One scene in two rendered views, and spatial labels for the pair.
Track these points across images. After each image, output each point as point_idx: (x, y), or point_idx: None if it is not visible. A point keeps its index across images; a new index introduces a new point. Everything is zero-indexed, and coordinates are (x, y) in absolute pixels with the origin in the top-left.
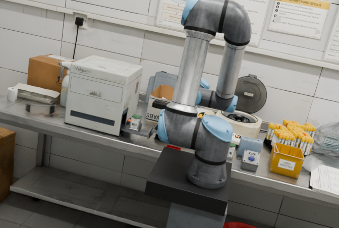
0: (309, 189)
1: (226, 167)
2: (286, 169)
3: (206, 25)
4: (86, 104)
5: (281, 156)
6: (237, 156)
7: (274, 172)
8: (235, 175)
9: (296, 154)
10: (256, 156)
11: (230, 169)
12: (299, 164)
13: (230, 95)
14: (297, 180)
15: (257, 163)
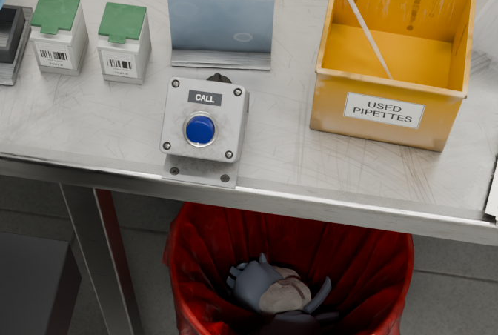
0: (482, 224)
1: (30, 296)
2: (387, 125)
3: None
4: None
5: (354, 84)
6: (172, 50)
7: (333, 133)
8: (146, 190)
9: (453, 4)
10: (224, 111)
11: (46, 310)
12: (445, 110)
13: None
14: (440, 161)
15: (228, 150)
